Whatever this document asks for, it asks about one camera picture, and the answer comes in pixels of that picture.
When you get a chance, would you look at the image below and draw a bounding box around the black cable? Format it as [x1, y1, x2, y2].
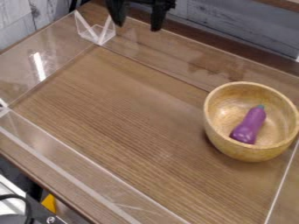
[0, 193, 36, 224]

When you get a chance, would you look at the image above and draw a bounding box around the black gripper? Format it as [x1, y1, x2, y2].
[106, 0, 177, 32]

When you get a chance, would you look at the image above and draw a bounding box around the purple toy eggplant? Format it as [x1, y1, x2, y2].
[230, 105, 267, 144]

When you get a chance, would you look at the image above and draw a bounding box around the clear acrylic barrier wall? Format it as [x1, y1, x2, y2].
[0, 13, 299, 224]

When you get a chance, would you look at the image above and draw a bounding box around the clear acrylic corner bracket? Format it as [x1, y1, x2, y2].
[74, 10, 116, 46]

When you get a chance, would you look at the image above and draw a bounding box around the light wooden bowl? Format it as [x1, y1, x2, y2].
[203, 81, 299, 163]

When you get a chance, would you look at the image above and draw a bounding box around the yellow black device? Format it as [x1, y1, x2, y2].
[39, 193, 67, 224]

